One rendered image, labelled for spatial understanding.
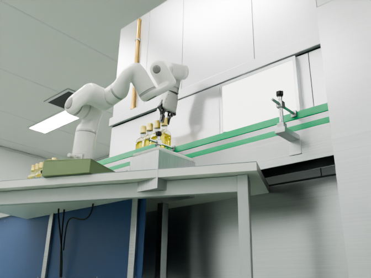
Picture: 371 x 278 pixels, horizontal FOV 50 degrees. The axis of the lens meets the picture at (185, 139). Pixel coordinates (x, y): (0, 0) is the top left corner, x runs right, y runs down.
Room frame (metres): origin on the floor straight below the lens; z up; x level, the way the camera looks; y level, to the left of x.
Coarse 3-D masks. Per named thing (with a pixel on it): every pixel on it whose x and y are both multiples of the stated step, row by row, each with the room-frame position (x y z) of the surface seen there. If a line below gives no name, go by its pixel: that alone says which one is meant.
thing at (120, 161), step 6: (132, 150) 1.88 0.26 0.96; (138, 150) 1.85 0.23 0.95; (144, 150) 1.82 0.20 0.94; (114, 156) 1.98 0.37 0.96; (120, 156) 1.94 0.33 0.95; (126, 156) 1.91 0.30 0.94; (132, 156) 1.88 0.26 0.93; (102, 162) 2.04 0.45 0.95; (108, 162) 2.01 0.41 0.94; (114, 162) 1.98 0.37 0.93; (120, 162) 1.94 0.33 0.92; (126, 162) 1.91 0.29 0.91; (114, 168) 1.97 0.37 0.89
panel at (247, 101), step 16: (288, 64) 1.57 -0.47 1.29; (240, 80) 1.74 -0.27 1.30; (256, 80) 1.68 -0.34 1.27; (272, 80) 1.62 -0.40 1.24; (288, 80) 1.57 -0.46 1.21; (224, 96) 1.81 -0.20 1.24; (240, 96) 1.75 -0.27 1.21; (256, 96) 1.69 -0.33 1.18; (272, 96) 1.63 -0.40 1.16; (288, 96) 1.58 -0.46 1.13; (224, 112) 1.81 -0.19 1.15; (240, 112) 1.75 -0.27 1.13; (256, 112) 1.69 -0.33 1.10; (272, 112) 1.63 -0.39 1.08; (288, 112) 1.58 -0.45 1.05; (224, 128) 1.81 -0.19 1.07
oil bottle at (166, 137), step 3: (162, 129) 1.91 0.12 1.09; (165, 129) 1.91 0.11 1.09; (162, 132) 1.89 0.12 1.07; (165, 132) 1.89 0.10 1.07; (168, 132) 1.91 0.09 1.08; (162, 135) 1.89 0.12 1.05; (165, 135) 1.89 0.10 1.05; (168, 135) 1.91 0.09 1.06; (162, 138) 1.89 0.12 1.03; (165, 138) 1.89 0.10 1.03; (168, 138) 1.91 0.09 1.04; (162, 141) 1.89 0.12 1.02; (165, 141) 1.89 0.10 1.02; (168, 141) 1.91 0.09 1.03; (168, 144) 1.91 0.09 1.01; (162, 147) 1.89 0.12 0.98
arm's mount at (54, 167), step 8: (48, 160) 1.61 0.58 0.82; (56, 160) 1.59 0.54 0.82; (64, 160) 1.58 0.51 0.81; (72, 160) 1.57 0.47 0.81; (80, 160) 1.56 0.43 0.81; (88, 160) 1.54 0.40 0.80; (48, 168) 1.60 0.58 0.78; (56, 168) 1.59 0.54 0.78; (64, 168) 1.58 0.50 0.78; (72, 168) 1.57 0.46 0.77; (80, 168) 1.56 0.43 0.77; (88, 168) 1.54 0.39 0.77; (96, 168) 1.59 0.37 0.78; (104, 168) 1.65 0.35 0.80; (48, 176) 1.61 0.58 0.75; (56, 176) 1.61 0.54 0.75
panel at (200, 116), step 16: (272, 64) 1.62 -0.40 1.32; (192, 96) 1.95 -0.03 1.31; (208, 96) 1.88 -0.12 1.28; (176, 112) 2.03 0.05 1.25; (192, 112) 1.95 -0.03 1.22; (208, 112) 1.88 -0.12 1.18; (176, 128) 2.03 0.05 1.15; (192, 128) 1.95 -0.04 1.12; (208, 128) 1.88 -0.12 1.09; (176, 144) 2.03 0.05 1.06
